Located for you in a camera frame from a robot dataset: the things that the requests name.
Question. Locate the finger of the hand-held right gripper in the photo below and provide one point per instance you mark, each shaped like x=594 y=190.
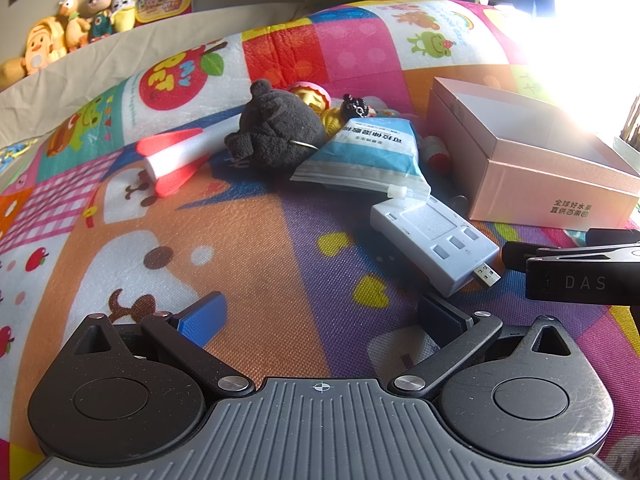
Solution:
x=612 y=236
x=515 y=256

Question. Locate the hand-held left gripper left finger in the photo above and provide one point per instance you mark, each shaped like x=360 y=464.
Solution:
x=202 y=317

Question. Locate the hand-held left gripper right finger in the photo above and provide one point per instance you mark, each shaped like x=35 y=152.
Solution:
x=442 y=317

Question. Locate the pink cardboard box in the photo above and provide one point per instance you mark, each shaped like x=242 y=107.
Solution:
x=525 y=185

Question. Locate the white usb hub device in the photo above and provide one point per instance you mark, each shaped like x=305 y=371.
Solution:
x=435 y=240

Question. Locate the small red white toy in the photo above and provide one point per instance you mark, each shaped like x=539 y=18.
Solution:
x=436 y=152

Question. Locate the red white toy rocket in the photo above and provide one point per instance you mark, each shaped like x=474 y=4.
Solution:
x=170 y=160

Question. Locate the blue white pouch packet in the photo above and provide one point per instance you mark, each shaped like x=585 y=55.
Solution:
x=370 y=150

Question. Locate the black plush toy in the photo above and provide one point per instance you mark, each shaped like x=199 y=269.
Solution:
x=275 y=125

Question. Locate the colourful cartoon play mat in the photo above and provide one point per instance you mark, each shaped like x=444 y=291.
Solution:
x=250 y=260

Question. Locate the small black-haired doll figure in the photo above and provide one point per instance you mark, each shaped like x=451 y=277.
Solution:
x=356 y=106

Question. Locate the yellow ribbed toy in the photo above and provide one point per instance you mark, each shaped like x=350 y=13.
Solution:
x=334 y=122

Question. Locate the beige sofa cushion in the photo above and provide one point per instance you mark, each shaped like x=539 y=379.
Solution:
x=100 y=60

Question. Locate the yellow duck plush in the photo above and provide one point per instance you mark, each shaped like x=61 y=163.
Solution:
x=42 y=47

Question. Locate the orange deer plush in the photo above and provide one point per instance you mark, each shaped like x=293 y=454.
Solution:
x=74 y=22

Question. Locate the baby doll plush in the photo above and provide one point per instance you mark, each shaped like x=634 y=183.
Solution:
x=101 y=10

